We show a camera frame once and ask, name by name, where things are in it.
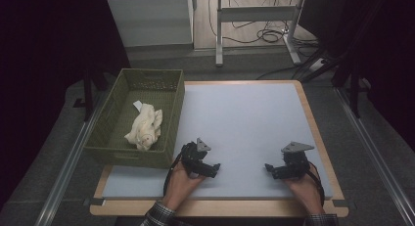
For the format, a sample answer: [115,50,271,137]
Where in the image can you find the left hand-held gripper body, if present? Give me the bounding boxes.
[180,137,212,175]

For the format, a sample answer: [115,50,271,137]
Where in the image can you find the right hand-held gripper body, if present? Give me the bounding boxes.
[281,141,316,180]

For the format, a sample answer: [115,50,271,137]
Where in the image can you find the cream paw-print cloth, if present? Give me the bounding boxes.
[123,100,163,152]

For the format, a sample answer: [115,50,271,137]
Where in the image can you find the green plastic basket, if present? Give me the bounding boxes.
[83,68,186,170]

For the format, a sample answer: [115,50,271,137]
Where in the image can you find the person's left hand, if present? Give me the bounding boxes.
[161,161,207,209]

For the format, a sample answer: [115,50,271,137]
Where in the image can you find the person's right hand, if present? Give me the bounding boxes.
[284,168,324,215]

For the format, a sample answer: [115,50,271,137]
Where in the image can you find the grey tape strip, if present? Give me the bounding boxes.
[82,197,106,207]
[332,199,357,209]

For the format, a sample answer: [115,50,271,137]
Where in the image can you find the black stand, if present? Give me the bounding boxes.
[331,53,371,119]
[72,67,101,122]

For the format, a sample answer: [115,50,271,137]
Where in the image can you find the white power strip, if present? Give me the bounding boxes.
[307,57,328,72]

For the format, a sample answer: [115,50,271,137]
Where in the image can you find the white cabinet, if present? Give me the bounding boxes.
[107,0,195,48]

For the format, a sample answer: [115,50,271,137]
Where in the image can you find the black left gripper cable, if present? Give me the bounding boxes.
[162,153,183,199]

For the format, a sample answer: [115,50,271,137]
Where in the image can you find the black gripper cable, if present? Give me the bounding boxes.
[306,160,326,207]
[162,153,183,199]

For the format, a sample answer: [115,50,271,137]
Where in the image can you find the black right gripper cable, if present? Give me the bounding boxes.
[306,160,326,207]

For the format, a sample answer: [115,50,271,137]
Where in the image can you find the metal floor rail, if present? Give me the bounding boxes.
[33,88,111,226]
[334,87,415,226]

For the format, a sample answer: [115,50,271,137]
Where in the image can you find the black floor cables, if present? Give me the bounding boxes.
[207,0,320,81]

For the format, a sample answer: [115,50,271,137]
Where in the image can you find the white metal desk frame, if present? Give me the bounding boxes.
[214,0,308,68]

